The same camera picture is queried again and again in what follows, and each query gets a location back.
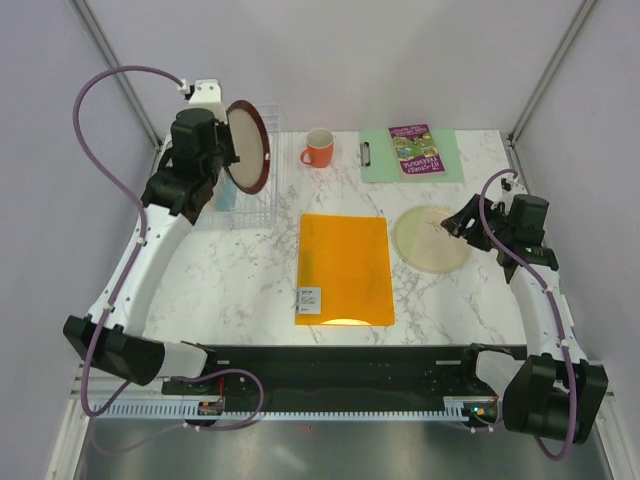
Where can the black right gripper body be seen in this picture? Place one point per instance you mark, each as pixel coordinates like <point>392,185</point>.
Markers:
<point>474,233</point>

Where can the green clipboard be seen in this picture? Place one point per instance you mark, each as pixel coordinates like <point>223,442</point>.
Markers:
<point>380,166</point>

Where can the orange mug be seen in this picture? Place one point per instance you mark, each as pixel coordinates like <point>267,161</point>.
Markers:
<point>319,148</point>

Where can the brown rimmed plate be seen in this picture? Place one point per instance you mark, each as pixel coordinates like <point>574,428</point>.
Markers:
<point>250,169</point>

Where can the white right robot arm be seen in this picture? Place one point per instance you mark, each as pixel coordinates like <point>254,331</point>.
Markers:
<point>555,391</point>

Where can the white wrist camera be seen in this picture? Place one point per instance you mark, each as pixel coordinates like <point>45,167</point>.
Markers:
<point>204,94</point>
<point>511,187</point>

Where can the orange plastic folder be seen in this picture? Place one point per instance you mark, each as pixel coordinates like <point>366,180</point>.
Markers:
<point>344,272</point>

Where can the white slotted cable duct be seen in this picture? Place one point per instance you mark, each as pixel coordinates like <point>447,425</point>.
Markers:
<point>199,410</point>

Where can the cream leaf pattern plate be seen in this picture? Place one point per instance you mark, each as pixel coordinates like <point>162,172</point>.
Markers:
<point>225,196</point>

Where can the green cream branch plate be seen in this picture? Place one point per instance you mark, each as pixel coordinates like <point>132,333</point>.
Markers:
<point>421,241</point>

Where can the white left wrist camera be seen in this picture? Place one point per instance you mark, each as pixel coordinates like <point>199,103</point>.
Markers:
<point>204,94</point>

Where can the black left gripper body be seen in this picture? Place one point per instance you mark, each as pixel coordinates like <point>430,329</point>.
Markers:
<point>224,155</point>

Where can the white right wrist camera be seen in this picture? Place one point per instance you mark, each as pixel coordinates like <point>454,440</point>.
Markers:
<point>511,187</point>

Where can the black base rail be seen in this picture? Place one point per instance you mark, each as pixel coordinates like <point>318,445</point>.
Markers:
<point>337,379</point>

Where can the white wire dish rack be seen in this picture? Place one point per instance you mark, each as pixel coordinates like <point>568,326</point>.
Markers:
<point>251,211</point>

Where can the right aluminium frame post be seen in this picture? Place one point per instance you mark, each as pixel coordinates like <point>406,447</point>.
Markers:
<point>551,69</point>

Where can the purple book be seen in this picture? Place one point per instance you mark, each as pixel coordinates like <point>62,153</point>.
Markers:
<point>416,151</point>

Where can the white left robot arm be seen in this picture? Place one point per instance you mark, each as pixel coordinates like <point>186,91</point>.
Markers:
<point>110,336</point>

